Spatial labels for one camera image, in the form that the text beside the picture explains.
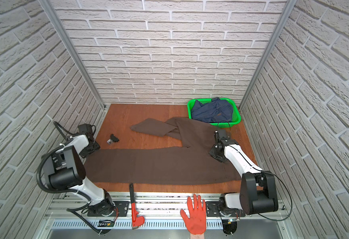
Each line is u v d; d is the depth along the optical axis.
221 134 0.71
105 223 0.72
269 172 0.44
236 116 1.05
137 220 0.70
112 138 0.99
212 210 0.73
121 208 0.73
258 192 0.43
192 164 0.93
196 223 0.69
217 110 1.09
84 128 0.74
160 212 0.73
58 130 0.72
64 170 0.48
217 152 0.64
